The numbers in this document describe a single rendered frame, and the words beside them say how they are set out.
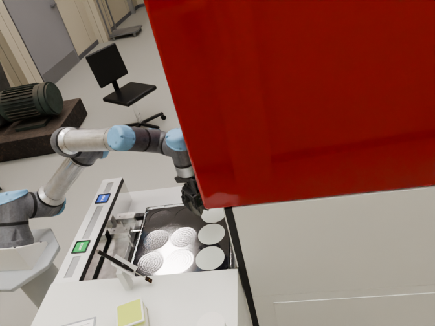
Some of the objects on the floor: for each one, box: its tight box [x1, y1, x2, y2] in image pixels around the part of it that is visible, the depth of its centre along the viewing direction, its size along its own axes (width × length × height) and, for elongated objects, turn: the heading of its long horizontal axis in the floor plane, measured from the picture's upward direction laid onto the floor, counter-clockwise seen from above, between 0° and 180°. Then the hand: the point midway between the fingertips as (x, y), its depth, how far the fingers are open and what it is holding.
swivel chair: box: [85, 43, 166, 131], centre depth 374 cm, size 58×58×92 cm
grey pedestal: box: [0, 228, 60, 309], centre depth 178 cm, size 51×44×82 cm
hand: (198, 211), depth 131 cm, fingers closed
